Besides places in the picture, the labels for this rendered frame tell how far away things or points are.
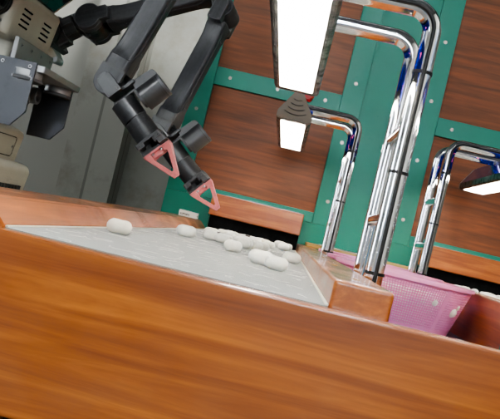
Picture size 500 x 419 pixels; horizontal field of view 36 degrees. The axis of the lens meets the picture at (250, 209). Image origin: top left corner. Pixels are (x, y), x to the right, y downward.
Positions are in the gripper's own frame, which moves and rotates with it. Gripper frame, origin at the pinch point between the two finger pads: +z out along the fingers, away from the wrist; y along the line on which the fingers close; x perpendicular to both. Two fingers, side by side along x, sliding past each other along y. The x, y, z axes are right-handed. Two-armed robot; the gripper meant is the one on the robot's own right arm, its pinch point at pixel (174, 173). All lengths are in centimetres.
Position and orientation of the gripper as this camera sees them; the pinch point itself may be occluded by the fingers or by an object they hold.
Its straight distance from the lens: 167.5
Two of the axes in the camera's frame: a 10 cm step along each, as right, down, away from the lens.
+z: 5.9, 8.1, -0.4
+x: -8.1, 5.9, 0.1
